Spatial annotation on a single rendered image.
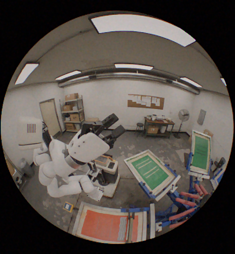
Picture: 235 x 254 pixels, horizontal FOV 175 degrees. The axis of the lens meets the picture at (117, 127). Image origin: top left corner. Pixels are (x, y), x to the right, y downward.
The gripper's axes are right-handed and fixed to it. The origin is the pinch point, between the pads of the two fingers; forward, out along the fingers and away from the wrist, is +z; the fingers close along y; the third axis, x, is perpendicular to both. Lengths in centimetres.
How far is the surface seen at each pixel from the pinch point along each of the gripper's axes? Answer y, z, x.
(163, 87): 168, 288, -190
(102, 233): 56, -82, 58
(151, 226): 73, -34, 73
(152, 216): 79, -29, 62
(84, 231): 46, -99, 52
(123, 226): 69, -60, 58
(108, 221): 66, -71, 44
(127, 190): 186, -74, 12
